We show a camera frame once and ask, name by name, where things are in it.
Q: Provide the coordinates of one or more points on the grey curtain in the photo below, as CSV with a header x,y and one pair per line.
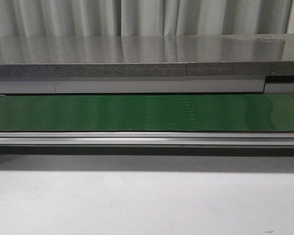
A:
x,y
144,17

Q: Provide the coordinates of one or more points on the aluminium conveyor rail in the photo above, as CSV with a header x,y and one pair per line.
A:
x,y
152,139
148,85

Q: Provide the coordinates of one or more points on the grey stone slab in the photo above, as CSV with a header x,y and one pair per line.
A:
x,y
148,56

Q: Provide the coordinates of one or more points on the rear aluminium conveyor rail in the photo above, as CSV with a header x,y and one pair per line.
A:
x,y
148,85

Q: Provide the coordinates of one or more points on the green conveyor belt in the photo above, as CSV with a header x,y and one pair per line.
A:
x,y
204,112

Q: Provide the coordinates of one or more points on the front aluminium conveyor rail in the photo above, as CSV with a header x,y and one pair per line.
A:
x,y
152,139

